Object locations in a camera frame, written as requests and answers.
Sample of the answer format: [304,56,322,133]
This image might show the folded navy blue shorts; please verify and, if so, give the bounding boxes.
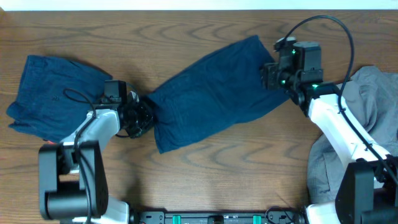
[6,55,112,142]

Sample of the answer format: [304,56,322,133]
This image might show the navy blue shorts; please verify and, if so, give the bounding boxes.
[6,55,112,142]
[147,35,289,153]

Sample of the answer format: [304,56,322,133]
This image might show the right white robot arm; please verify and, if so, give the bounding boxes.
[262,63,397,223]

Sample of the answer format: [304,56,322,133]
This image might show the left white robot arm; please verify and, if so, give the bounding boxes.
[39,91,154,223]

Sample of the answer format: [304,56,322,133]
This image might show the grey shorts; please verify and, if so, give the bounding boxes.
[307,66,397,203]

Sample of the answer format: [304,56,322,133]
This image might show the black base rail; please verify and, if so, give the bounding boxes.
[129,206,308,224]

